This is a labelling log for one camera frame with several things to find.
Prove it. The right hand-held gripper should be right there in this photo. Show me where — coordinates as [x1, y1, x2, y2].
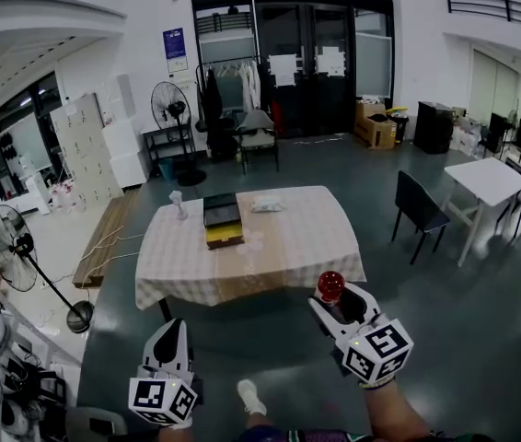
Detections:
[308, 285, 414, 384]

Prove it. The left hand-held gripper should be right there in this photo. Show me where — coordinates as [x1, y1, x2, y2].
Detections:
[127, 319, 200, 430]

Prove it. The small brown glass bottle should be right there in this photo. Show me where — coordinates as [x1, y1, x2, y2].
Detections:
[317, 271, 346, 304]

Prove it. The black box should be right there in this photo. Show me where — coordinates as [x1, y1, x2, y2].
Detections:
[203, 192, 247, 250]

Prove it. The person's left forearm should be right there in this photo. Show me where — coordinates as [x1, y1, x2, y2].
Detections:
[156, 425, 197, 442]

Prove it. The person's right forearm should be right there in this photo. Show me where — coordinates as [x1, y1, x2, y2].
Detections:
[361, 378, 433, 442]

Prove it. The cardboard box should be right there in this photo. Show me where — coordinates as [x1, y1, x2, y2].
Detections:
[353, 100, 399, 151]

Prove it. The striped wristband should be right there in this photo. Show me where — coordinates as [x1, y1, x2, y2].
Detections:
[358, 376, 398, 390]

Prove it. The table with checkered cloth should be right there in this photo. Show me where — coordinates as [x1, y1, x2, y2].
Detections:
[134, 185, 366, 311]

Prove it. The person's white shoe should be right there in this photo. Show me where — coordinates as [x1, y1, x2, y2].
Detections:
[237, 378, 268, 416]

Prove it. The person's leg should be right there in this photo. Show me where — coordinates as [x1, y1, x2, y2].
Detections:
[243, 410, 289, 442]

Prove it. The green patterned shirt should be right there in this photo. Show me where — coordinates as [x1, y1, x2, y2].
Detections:
[283, 427, 496, 442]

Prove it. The wooden platform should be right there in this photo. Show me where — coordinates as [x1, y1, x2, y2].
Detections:
[72, 186, 145, 289]

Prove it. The white wet wipes packet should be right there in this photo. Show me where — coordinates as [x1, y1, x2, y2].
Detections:
[249, 196, 285, 214]

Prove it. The dark chair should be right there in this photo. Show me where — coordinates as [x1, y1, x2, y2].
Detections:
[390, 169, 452, 266]

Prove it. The small white desk fan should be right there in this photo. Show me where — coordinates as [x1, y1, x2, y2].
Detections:
[168, 190, 190, 222]

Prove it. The metal equipment rack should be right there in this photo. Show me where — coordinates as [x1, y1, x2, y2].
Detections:
[0, 246, 82, 442]

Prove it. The teal waste bin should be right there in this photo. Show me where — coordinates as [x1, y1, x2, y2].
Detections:
[157, 157, 177, 183]

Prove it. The cluster of white jugs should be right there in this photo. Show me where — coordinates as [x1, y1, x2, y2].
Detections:
[50, 184, 87, 215]

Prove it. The black standing fan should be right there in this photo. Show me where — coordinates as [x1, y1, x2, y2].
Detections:
[0, 204, 96, 334]
[150, 80, 208, 187]

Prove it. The white square table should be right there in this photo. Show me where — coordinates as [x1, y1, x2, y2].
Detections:
[443, 157, 521, 268]

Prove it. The black bin with yellow bag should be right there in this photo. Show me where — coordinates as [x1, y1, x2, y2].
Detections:
[388, 105, 411, 145]

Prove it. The stack of white foam boxes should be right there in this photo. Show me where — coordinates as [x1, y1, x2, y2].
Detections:
[100, 120, 149, 189]

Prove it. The grey armchair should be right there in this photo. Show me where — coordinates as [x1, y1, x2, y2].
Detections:
[234, 110, 281, 176]

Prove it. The black metal shelf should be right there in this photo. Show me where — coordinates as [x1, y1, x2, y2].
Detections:
[142, 125, 197, 180]

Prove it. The black cabinet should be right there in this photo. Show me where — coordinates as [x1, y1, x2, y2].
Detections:
[413, 100, 456, 156]

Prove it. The black glass double door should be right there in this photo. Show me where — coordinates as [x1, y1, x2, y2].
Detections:
[254, 1, 357, 138]

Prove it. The grey locker cabinet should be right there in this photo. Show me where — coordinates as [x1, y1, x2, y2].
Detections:
[49, 92, 124, 210]

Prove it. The black clothes rack with coats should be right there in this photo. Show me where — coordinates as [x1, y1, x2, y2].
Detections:
[194, 55, 272, 158]

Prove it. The white paper sheet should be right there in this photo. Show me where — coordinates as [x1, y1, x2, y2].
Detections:
[316, 46, 346, 78]
[266, 53, 298, 88]

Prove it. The white cable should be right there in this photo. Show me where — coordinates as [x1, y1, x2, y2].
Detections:
[51, 226, 147, 289]

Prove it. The blue wall poster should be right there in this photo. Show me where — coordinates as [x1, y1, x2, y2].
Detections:
[162, 27, 190, 75]

